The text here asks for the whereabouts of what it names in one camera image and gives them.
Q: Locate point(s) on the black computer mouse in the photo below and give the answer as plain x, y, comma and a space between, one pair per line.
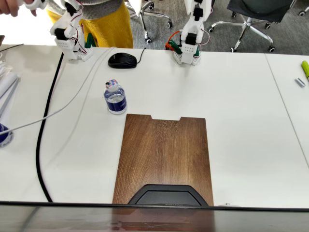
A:
122, 60

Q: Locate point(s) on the yellow-green marker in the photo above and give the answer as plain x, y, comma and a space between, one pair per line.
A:
305, 68

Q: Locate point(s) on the dark glossy screen edge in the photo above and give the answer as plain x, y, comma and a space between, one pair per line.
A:
60, 217

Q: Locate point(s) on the person's right hand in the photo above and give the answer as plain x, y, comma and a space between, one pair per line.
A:
12, 6

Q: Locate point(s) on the black office chair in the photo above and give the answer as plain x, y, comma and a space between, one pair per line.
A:
260, 9

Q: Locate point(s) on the brown wooden board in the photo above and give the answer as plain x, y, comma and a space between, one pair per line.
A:
164, 149

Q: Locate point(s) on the black monitor stand base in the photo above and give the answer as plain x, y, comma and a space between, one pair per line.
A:
166, 197

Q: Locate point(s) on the green clamp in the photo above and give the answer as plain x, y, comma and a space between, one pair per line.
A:
90, 41
175, 47
198, 51

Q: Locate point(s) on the white leader robot arm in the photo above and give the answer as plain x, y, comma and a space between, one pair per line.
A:
68, 52

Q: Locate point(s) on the office chair castor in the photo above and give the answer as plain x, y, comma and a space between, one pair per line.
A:
303, 12

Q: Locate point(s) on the blue label water bottle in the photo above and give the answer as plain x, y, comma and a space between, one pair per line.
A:
117, 104

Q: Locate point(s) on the grey knit sweater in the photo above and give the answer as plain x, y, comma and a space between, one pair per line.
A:
101, 9

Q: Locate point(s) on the blue and white cup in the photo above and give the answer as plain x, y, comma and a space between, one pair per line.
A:
4, 139

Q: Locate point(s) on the grey staple strip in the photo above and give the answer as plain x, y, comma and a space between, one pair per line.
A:
300, 82

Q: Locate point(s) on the white follower robot arm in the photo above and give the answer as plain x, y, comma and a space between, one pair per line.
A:
189, 52

